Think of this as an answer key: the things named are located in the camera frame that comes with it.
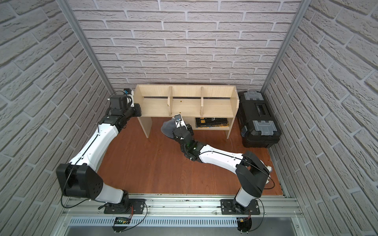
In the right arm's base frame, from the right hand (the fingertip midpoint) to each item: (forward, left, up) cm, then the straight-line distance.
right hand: (183, 122), depth 81 cm
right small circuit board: (-48, -28, -23) cm, 60 cm away
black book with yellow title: (+5, -17, -9) cm, 20 cm away
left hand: (+11, +29, +7) cm, 31 cm away
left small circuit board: (-43, +34, -25) cm, 60 cm away
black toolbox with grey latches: (-2, -45, -5) cm, 45 cm away
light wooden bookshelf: (+10, -15, +1) cm, 18 cm away
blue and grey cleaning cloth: (-5, +8, +2) cm, 10 cm away
